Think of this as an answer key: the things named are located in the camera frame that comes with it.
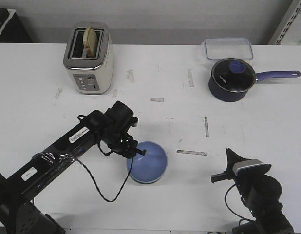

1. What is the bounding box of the black box in corner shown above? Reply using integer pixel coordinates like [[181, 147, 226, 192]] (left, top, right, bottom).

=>
[[0, 8, 33, 43]]

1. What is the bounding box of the clear plastic food container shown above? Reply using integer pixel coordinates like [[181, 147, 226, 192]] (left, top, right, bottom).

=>
[[202, 38, 254, 60]]

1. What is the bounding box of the glass pot lid blue knob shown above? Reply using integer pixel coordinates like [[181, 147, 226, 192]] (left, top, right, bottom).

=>
[[211, 58, 256, 93]]

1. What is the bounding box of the slice of toast bread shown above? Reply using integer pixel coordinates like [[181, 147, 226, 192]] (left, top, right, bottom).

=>
[[83, 27, 98, 58]]

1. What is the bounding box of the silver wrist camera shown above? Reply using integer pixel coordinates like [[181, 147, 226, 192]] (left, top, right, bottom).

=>
[[130, 117, 138, 127], [232, 159, 271, 176]]

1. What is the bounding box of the dark blue saucepan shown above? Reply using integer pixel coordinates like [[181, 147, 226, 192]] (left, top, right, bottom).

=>
[[208, 58, 301, 102]]

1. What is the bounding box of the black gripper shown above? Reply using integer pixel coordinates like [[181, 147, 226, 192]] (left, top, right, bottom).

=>
[[211, 148, 249, 186], [108, 134, 147, 158]]

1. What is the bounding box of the white metal shelf upright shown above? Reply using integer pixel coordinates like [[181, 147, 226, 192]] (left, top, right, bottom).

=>
[[268, 0, 301, 45]]

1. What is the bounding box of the blue bowl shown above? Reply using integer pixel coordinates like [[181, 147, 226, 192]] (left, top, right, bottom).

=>
[[130, 141, 168, 184]]

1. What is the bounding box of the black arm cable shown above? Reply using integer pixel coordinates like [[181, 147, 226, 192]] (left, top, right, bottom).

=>
[[76, 143, 134, 202], [224, 184, 256, 222]]

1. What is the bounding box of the cream and chrome toaster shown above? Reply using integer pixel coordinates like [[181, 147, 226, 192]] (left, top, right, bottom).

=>
[[63, 22, 114, 95]]

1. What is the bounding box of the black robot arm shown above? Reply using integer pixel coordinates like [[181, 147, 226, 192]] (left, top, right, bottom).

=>
[[211, 148, 294, 234], [0, 101, 146, 234]]

